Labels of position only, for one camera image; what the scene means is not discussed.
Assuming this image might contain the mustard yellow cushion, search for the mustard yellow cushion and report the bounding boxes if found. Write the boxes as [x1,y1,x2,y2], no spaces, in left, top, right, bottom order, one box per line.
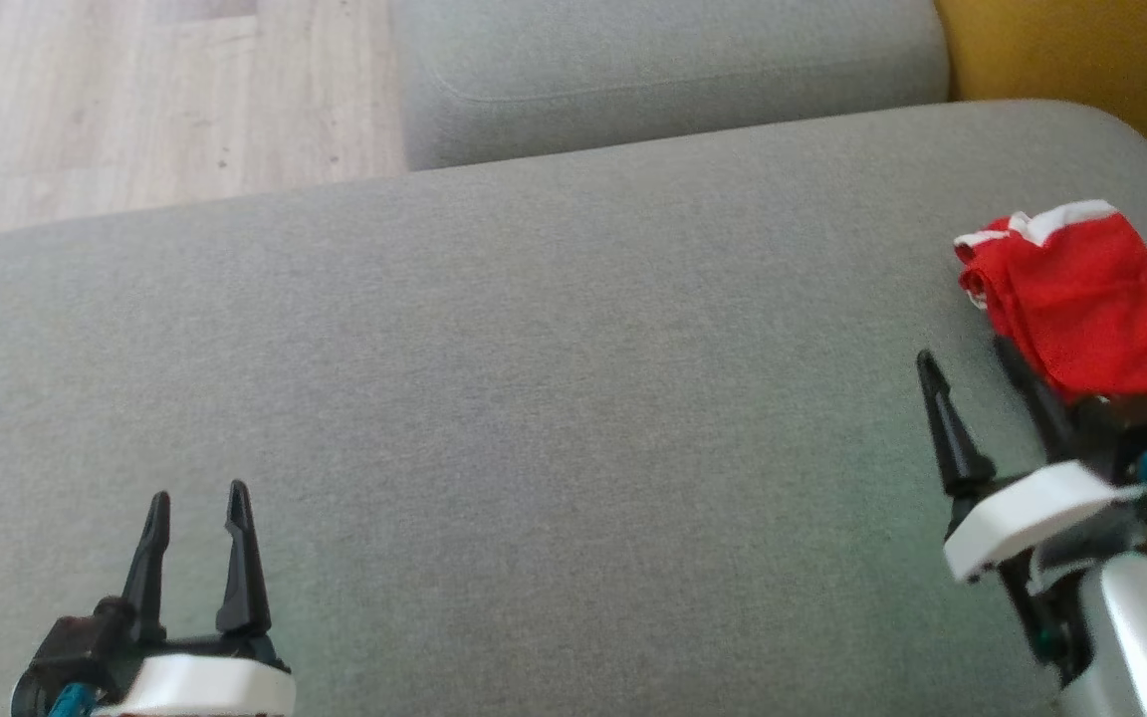
[934,0,1147,212]

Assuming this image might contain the left cable with blue plug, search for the left cable with blue plug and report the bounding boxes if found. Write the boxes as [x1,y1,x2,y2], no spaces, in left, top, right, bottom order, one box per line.
[45,681,99,717]

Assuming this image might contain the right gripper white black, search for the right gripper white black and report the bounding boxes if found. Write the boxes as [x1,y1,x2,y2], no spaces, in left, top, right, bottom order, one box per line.
[914,336,1147,585]

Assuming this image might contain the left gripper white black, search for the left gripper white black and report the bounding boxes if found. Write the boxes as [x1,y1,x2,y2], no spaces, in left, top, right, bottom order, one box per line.
[95,479,297,717]

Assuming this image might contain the red shorts with white trim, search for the red shorts with white trim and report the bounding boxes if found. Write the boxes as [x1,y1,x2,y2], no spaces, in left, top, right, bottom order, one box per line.
[953,199,1147,428]

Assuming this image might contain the large grey sofa seat cushion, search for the large grey sofa seat cushion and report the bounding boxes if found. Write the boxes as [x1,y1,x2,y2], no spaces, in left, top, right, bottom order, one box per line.
[0,98,1147,717]

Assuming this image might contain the small grey sofa cushion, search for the small grey sofa cushion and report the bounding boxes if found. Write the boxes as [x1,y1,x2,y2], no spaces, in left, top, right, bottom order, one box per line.
[388,0,952,173]

